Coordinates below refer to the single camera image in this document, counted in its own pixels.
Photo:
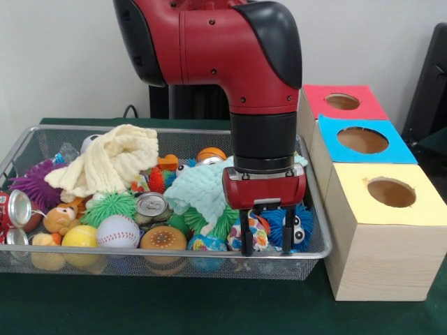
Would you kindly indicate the white baseball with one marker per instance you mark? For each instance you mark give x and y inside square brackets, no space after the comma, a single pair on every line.
[117,232]

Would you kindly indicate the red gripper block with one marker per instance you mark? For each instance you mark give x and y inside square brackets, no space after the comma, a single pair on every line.
[265,190]

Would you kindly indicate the black flat panel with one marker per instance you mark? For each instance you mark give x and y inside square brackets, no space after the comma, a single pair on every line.
[429,87]

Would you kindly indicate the colourful polka-dot cloth ball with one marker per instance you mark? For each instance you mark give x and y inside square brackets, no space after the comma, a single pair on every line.
[260,237]

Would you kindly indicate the cream yellow cloth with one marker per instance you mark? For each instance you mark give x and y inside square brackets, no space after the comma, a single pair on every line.
[104,164]

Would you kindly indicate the purple spiky ball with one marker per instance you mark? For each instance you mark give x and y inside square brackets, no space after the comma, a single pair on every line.
[33,183]

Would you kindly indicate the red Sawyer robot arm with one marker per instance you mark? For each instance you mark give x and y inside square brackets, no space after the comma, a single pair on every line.
[209,45]

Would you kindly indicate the green spiky ball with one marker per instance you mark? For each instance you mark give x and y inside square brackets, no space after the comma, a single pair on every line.
[111,207]

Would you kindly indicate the blue fuzzy googly-eyed toy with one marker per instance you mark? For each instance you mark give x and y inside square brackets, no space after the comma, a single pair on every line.
[304,223]

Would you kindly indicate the crushed can with silver top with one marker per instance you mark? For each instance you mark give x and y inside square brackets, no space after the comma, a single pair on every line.
[151,204]

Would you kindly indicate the dark green tablecloth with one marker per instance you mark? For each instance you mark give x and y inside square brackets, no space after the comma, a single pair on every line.
[209,307]
[436,143]

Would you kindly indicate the yellow tennis ball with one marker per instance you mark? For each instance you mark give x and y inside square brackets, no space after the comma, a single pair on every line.
[79,237]

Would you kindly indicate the light blue cloth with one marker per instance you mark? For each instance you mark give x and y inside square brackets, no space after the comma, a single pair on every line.
[199,192]

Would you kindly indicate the shallow clear mesh bin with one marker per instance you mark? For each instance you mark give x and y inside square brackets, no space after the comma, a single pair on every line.
[139,267]

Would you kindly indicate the toy burger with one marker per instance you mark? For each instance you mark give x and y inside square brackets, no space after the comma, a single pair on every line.
[162,239]

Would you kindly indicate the wooden box with three holes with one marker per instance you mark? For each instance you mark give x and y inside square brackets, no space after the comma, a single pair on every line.
[380,258]

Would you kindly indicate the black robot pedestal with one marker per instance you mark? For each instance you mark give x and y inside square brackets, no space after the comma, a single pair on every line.
[195,103]

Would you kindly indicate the crushed red soda can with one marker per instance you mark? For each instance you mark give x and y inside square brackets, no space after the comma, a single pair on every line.
[19,209]

